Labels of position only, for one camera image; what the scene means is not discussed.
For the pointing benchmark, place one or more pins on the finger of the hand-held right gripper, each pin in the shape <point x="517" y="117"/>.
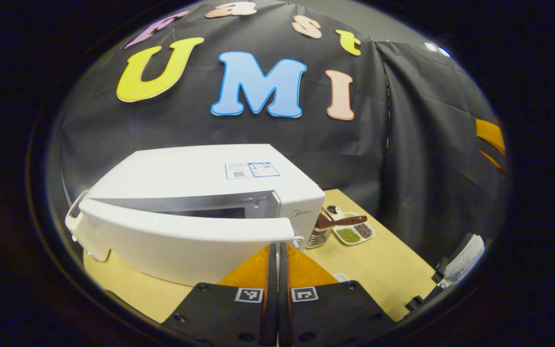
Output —
<point x="492" y="137"/>
<point x="492" y="161"/>

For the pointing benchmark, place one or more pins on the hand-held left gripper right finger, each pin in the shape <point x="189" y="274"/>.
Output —
<point x="284" y="308"/>

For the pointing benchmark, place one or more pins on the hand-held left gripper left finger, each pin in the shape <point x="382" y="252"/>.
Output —
<point x="270" y="308"/>

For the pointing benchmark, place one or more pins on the white microwave oven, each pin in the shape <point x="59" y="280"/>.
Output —
<point x="186" y="168"/>

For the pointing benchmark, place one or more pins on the small white tray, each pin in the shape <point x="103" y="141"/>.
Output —
<point x="341" y="277"/>

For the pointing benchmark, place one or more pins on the black backdrop cloth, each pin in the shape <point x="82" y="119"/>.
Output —
<point x="403" y="120"/>

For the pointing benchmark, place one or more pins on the white divided dish with beans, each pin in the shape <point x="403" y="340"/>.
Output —
<point x="354" y="233"/>

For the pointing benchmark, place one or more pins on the small ceiling light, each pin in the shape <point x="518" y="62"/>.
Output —
<point x="436" y="49"/>

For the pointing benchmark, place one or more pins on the brown wooden utensil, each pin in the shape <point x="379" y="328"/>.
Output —
<point x="342" y="221"/>

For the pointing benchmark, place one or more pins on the black and white utensil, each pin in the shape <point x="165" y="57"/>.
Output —
<point x="334" y="210"/>

